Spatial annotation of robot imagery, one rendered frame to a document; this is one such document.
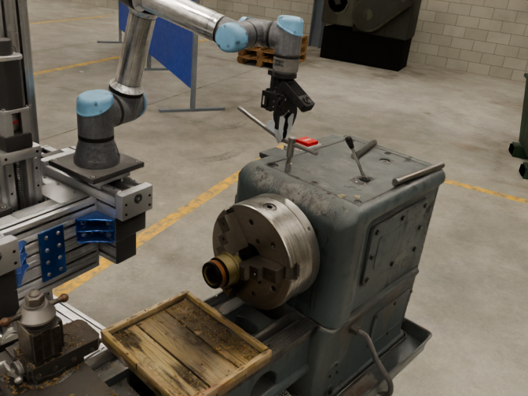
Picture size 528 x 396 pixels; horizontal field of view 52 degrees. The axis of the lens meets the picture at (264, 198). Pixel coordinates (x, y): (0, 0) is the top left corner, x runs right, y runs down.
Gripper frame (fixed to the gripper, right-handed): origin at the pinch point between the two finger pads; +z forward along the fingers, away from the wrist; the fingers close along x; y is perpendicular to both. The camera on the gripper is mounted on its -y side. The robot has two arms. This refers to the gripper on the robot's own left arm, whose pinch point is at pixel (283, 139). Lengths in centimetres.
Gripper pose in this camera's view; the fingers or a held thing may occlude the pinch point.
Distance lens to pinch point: 164.4
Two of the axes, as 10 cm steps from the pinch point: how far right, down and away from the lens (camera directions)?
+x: -6.8, 2.6, -6.9
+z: -0.9, 9.0, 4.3
